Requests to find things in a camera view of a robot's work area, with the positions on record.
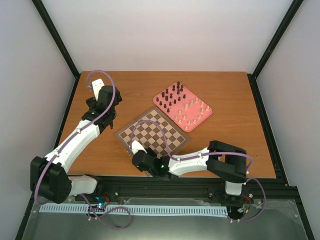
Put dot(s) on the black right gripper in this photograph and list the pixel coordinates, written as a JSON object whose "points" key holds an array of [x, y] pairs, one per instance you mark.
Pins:
{"points": [[150, 150]]}

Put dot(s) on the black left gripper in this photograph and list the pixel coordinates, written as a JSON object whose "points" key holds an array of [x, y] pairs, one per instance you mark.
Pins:
{"points": [[91, 103]]}

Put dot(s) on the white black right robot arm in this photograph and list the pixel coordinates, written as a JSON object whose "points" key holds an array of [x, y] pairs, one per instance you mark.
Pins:
{"points": [[226, 161]]}

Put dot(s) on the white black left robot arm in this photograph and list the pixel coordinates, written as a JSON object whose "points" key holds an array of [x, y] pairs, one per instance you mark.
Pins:
{"points": [[49, 174]]}

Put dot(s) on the dark chess king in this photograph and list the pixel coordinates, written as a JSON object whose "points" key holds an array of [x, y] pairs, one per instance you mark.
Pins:
{"points": [[178, 85]]}

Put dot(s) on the wooden chessboard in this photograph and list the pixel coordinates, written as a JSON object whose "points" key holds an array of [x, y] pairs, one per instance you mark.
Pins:
{"points": [[149, 128]]}

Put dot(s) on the pink plastic tray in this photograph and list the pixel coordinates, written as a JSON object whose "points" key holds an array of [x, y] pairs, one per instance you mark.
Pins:
{"points": [[175, 99]]}

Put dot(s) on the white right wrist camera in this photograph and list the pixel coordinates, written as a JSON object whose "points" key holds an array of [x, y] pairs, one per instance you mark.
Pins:
{"points": [[135, 146]]}

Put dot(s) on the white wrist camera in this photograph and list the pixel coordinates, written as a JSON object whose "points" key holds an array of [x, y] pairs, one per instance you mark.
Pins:
{"points": [[135, 146], [96, 86]]}

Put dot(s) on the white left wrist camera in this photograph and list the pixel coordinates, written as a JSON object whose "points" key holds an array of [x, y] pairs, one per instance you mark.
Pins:
{"points": [[96, 86]]}

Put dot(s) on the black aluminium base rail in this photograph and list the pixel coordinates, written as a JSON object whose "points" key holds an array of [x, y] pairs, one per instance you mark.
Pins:
{"points": [[212, 190]]}

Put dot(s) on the light blue cable duct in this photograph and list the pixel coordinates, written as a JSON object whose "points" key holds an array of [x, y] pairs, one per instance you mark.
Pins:
{"points": [[136, 210]]}

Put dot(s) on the black frame post left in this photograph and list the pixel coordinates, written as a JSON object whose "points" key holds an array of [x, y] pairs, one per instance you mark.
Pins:
{"points": [[47, 20]]}

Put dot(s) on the black frame post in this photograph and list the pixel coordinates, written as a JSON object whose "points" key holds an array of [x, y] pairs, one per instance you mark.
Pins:
{"points": [[47, 20], [277, 36]]}

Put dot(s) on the black frame post right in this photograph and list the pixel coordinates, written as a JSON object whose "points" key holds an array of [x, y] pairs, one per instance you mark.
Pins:
{"points": [[277, 36]]}

